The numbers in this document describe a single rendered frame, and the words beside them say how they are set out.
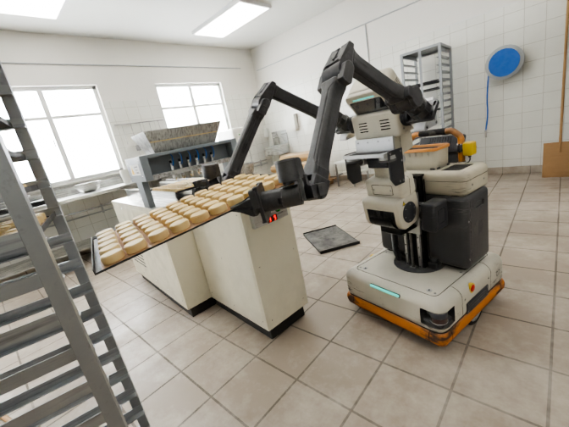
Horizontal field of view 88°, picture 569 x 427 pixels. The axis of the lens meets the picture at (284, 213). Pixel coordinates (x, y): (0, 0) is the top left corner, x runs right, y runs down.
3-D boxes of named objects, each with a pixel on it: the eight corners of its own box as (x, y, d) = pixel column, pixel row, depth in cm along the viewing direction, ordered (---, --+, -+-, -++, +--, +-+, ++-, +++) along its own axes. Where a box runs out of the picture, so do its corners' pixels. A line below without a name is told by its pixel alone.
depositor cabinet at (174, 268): (138, 278, 305) (111, 201, 283) (201, 251, 349) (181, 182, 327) (190, 320, 209) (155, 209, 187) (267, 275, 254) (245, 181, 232)
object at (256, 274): (213, 307, 222) (179, 192, 198) (249, 285, 243) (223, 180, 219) (272, 345, 169) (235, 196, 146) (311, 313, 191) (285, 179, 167)
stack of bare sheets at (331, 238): (303, 235, 332) (302, 233, 331) (336, 226, 338) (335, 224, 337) (320, 254, 275) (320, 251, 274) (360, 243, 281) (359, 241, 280)
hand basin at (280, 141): (305, 165, 645) (296, 113, 616) (295, 169, 620) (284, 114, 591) (273, 169, 713) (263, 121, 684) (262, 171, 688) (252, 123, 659)
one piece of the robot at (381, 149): (365, 179, 158) (360, 138, 153) (411, 180, 136) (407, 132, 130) (344, 186, 150) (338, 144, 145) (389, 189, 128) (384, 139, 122)
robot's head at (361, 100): (371, 97, 149) (355, 75, 141) (408, 87, 131) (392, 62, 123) (359, 120, 146) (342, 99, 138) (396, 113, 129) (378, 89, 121)
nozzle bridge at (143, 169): (140, 206, 212) (124, 159, 203) (224, 181, 256) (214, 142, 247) (155, 209, 187) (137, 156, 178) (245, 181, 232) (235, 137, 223)
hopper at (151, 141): (137, 157, 206) (130, 136, 203) (207, 143, 241) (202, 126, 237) (150, 153, 185) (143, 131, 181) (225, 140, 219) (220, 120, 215)
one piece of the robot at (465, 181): (406, 251, 211) (394, 133, 188) (492, 272, 166) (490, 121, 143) (375, 269, 194) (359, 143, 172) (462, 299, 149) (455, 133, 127)
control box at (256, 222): (251, 229, 155) (245, 203, 151) (284, 214, 169) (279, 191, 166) (256, 230, 152) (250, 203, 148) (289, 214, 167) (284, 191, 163)
